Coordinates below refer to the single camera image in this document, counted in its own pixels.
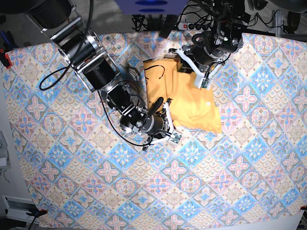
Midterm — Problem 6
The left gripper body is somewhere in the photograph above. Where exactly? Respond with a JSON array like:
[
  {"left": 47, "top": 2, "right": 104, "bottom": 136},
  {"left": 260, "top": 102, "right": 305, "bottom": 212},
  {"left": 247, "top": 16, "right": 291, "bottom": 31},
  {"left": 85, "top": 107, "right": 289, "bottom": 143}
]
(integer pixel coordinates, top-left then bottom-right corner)
[{"left": 182, "top": 33, "right": 224, "bottom": 71}]

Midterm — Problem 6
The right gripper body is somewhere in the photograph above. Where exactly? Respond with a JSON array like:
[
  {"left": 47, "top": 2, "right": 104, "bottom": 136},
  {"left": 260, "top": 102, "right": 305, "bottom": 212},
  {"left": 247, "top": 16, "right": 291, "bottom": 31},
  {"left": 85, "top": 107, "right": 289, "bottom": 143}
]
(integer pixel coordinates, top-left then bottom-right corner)
[{"left": 136, "top": 97, "right": 174, "bottom": 141}]

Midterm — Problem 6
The yellow T-shirt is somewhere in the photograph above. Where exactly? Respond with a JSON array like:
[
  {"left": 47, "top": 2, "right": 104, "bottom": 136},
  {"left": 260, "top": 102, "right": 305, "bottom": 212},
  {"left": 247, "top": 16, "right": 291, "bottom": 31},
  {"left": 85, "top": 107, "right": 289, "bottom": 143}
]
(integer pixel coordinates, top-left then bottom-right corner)
[{"left": 143, "top": 59, "right": 222, "bottom": 133}]

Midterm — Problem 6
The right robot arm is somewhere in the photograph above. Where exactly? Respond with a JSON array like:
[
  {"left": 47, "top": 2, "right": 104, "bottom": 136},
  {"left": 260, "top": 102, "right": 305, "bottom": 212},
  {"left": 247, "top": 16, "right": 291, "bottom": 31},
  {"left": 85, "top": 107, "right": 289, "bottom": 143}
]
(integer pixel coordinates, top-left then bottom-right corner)
[{"left": 25, "top": 0, "right": 175, "bottom": 146}]

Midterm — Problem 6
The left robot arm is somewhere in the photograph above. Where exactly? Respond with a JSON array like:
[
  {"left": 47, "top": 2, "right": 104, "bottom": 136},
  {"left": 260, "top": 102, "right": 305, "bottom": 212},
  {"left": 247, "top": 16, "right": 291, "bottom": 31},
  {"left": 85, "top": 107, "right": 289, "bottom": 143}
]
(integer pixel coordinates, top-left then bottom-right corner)
[{"left": 176, "top": 0, "right": 251, "bottom": 73}]

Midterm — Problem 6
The white power strip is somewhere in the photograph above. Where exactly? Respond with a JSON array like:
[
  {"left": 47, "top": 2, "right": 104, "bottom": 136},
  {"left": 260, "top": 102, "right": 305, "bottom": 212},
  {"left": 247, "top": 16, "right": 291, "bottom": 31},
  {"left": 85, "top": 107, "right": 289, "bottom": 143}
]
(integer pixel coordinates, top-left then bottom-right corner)
[{"left": 177, "top": 22, "right": 213, "bottom": 31}]

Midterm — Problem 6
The black clamp at table top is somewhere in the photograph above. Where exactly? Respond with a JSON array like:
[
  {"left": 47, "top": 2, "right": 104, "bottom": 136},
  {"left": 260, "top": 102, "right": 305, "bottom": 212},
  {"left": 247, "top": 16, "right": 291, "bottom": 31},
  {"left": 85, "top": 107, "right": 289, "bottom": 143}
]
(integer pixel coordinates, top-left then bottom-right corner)
[{"left": 159, "top": 14, "right": 178, "bottom": 39}]

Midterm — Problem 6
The patterned blue tile tablecloth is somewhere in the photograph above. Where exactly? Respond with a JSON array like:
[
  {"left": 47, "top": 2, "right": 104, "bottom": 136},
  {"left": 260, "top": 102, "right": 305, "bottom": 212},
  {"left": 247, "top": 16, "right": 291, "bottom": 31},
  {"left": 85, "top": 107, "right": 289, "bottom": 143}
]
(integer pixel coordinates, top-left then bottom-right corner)
[{"left": 0, "top": 34, "right": 307, "bottom": 230}]

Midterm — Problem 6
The orange black clamp lower left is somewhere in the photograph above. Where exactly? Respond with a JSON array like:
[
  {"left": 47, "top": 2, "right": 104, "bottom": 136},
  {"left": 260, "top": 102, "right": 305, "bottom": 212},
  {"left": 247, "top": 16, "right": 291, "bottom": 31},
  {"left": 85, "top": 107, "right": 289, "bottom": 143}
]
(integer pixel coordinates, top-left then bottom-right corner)
[{"left": 26, "top": 209, "right": 47, "bottom": 218}]

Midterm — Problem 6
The orange black clamp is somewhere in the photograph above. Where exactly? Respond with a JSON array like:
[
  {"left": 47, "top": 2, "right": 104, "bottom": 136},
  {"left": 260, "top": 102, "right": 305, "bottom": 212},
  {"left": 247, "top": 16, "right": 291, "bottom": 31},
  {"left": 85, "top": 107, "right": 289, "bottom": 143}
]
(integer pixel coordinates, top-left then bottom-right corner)
[
  {"left": 26, "top": 209, "right": 47, "bottom": 218},
  {"left": 0, "top": 30, "right": 15, "bottom": 69}
]

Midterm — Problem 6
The white box at left edge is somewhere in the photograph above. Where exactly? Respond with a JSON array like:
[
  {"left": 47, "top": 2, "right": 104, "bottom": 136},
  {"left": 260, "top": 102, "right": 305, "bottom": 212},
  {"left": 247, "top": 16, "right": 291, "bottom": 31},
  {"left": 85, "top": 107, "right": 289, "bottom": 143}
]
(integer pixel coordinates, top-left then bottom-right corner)
[{"left": 0, "top": 131, "right": 11, "bottom": 169}]

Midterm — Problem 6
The orange black clamp upper left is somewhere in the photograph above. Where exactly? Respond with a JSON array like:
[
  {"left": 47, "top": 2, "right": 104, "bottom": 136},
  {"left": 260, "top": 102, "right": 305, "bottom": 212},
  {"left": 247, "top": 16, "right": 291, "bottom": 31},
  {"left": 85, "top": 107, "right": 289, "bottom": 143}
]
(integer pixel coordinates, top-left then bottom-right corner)
[{"left": 0, "top": 30, "right": 15, "bottom": 69}]

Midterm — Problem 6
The white wrist camera bracket left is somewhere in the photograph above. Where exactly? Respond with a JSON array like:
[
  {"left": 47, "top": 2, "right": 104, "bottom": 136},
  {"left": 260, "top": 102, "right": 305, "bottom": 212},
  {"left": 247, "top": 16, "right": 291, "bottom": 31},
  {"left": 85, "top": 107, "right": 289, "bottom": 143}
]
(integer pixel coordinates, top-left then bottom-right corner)
[{"left": 168, "top": 48, "right": 229, "bottom": 90}]

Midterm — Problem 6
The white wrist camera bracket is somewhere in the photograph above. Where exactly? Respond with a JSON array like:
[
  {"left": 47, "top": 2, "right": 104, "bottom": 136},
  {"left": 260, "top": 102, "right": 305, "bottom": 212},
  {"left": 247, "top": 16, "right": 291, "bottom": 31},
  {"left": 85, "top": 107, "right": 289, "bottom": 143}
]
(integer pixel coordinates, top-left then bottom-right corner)
[
  {"left": 141, "top": 97, "right": 183, "bottom": 151},
  {"left": 168, "top": 48, "right": 229, "bottom": 90}
]

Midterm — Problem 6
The white wrist camera bracket right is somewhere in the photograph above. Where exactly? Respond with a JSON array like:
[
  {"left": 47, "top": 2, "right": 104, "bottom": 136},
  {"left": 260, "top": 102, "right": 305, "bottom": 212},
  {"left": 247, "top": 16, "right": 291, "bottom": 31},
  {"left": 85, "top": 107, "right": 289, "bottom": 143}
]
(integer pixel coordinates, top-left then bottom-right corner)
[{"left": 141, "top": 97, "right": 183, "bottom": 151}]

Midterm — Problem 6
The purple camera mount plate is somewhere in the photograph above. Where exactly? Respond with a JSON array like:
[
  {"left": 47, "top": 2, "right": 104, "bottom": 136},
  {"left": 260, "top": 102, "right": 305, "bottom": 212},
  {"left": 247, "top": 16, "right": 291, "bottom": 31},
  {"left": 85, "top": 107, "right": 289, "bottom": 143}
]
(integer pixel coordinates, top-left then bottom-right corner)
[{"left": 115, "top": 0, "right": 188, "bottom": 15}]

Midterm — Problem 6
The white rail lower left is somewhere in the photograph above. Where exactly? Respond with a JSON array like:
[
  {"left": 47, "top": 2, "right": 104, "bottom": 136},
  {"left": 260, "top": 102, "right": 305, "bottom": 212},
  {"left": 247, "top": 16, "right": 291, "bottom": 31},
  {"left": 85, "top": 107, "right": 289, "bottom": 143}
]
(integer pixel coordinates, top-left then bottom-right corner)
[{"left": 2, "top": 195, "right": 36, "bottom": 223}]

